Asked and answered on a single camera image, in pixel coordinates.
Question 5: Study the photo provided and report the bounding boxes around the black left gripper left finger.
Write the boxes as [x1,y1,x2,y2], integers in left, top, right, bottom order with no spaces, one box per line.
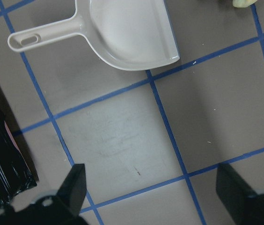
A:
[57,164,86,216]

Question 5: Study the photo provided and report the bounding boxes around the beige plastic dustpan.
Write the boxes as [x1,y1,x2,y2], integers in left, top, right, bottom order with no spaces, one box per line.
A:
[7,0,180,71]

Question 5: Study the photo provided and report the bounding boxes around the pale curved foam peel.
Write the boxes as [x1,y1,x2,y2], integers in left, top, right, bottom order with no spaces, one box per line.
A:
[232,0,257,8]

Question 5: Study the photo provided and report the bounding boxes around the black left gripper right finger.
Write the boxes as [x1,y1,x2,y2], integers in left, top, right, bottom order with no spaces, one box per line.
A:
[216,164,263,225]

